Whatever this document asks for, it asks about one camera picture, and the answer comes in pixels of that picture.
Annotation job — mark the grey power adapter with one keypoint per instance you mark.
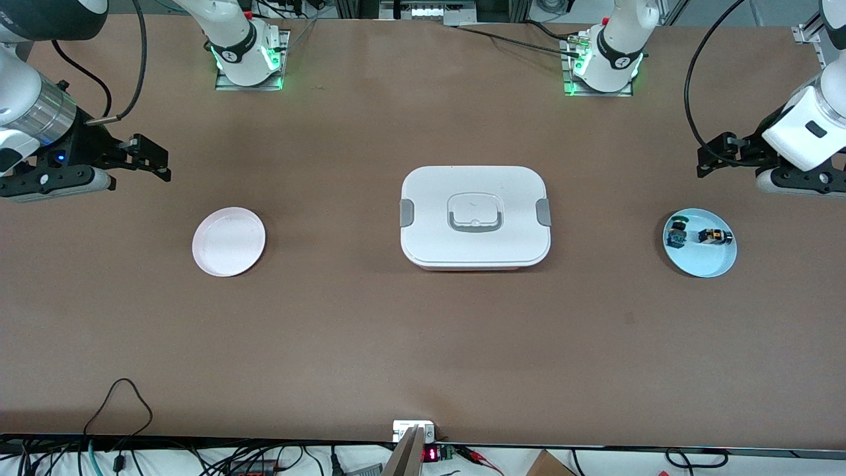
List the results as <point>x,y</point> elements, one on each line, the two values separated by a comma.
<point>360,471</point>

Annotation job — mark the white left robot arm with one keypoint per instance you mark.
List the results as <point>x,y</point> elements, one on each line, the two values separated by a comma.
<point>803,122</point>

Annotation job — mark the brown cardboard piece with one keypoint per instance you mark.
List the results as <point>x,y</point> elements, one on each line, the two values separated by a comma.
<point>548,466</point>

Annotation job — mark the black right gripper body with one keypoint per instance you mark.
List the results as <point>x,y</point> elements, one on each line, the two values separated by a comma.
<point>90,144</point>

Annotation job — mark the black table edge rail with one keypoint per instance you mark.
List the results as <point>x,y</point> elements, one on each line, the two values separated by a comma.
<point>198,439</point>

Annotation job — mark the pink round plate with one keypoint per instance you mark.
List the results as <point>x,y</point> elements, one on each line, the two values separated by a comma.
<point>228,241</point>

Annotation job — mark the light blue round plate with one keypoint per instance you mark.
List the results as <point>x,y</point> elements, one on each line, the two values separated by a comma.
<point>700,261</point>

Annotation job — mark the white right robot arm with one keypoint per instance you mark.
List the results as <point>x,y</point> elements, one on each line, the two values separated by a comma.
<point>16,86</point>

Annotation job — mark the aluminium rack frame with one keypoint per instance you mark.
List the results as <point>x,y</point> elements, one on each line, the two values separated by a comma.
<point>357,8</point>

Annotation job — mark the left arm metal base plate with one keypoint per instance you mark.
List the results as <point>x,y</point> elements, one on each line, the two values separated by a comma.
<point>595,93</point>

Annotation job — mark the aluminium extrusion cell frame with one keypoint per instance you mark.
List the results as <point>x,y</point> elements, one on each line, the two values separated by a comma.
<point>809,36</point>

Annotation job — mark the red digit display module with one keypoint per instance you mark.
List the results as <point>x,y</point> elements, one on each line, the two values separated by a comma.
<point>431,455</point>

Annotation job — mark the white lunch box grey latches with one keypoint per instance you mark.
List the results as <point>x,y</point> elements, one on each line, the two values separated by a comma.
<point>476,192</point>

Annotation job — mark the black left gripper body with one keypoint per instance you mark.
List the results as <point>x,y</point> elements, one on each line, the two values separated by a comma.
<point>754,148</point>

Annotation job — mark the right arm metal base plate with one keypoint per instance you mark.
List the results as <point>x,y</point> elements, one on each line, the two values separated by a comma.
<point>228,84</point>

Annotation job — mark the white rack device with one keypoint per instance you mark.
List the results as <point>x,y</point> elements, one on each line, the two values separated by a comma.
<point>429,10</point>

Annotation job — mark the silver camera mount bracket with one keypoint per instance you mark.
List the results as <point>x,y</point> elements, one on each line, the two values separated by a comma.
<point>411,449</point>

